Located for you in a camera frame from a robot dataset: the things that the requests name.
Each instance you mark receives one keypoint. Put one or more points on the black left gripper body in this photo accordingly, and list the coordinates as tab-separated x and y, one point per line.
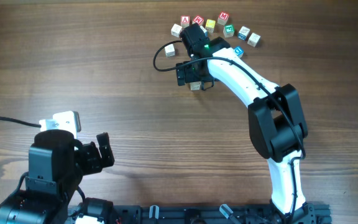
88	159

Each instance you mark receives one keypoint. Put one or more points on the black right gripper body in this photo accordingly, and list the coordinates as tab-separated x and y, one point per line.
191	75

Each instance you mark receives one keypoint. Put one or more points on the blue D block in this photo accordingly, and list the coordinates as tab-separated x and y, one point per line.
239	51

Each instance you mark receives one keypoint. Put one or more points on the yellow sided plain block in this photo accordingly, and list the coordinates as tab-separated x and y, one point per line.
195	86

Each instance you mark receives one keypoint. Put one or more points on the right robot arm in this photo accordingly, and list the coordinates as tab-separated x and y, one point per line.
277	125

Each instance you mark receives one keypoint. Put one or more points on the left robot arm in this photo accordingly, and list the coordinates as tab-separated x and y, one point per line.
57	164

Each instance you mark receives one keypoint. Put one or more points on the blue sided picture block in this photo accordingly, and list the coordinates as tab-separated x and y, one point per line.
205	32

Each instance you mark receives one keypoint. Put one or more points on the red W block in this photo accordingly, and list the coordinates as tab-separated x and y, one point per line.
198	20

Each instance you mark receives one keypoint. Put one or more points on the plain block upper left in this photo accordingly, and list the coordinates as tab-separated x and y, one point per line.
176	30

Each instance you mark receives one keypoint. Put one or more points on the red A block top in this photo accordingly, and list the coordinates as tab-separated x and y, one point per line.
185	21

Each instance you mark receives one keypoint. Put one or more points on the green letter block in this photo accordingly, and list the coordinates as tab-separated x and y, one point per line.
228	30

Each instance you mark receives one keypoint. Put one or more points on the red M block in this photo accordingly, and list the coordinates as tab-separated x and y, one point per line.
223	18

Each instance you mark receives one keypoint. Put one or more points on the blue picture block right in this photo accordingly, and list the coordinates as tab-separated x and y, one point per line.
243	33

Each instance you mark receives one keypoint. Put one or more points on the plain block far right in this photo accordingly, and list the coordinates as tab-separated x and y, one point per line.
253	39

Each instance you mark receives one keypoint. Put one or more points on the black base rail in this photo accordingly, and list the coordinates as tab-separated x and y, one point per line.
258	213

